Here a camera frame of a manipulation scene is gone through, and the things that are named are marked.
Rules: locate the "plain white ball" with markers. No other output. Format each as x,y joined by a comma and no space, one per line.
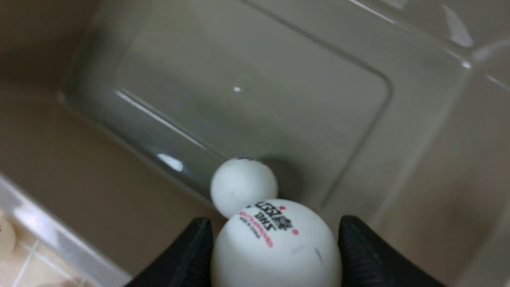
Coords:
7,238

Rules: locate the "checkered peach tablecloth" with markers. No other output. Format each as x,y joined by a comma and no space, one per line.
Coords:
33,264

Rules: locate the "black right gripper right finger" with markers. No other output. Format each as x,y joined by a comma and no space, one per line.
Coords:
369,261

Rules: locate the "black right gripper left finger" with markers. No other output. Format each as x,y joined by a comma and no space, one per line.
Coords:
185,263

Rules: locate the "olive green plastic bin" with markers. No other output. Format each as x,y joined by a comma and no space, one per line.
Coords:
115,115

